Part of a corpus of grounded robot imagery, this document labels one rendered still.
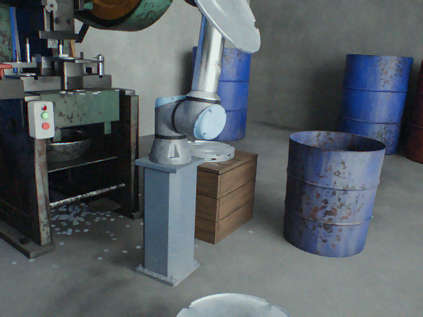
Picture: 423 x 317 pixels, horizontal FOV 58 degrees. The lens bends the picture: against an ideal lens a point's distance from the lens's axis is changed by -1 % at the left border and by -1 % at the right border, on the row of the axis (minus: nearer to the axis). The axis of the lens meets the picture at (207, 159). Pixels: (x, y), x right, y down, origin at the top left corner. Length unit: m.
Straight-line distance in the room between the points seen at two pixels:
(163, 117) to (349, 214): 0.89
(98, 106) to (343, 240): 1.22
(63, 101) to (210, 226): 0.83
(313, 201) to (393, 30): 2.96
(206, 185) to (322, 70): 3.15
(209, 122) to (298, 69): 3.59
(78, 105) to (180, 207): 0.68
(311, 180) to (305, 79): 3.12
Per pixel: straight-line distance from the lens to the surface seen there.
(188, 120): 1.25
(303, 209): 1.74
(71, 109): 1.75
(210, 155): 1.76
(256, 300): 1.03
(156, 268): 1.52
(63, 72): 1.80
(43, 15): 1.87
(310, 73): 4.70
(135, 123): 1.89
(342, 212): 1.72
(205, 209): 1.74
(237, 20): 0.92
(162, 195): 1.38
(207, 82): 1.25
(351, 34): 4.55
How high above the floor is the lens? 0.83
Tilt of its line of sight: 15 degrees down
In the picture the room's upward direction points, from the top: 3 degrees clockwise
